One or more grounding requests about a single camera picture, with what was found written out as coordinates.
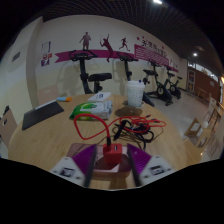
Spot red cable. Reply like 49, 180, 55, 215
73, 113, 167, 147

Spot black cable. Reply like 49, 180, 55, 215
112, 119, 156, 151

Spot brown round coaster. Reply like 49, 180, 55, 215
114, 105, 145, 119

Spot low wooden table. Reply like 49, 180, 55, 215
182, 138, 204, 166

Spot orange and blue pen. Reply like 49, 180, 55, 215
55, 95, 73, 103

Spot dark grey tablet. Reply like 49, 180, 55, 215
21, 100, 65, 131

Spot red charger block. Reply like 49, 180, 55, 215
102, 142, 124, 167

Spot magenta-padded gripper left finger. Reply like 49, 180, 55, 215
49, 143, 99, 188

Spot group of wooden chairs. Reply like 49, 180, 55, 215
199, 92, 224, 158

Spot white flat box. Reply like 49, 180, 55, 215
87, 91, 113, 103

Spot white plastic cup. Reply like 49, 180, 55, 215
126, 80, 147, 109

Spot black exercise bike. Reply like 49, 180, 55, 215
142, 58, 175, 107
68, 49, 114, 95
165, 66, 184, 101
116, 51, 156, 108

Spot wooden stool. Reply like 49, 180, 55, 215
183, 116, 211, 148

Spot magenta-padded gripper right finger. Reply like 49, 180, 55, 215
126, 143, 175, 187

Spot green wet wipes pack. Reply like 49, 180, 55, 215
68, 100, 114, 121

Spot wooden chair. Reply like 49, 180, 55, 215
0, 105, 19, 148

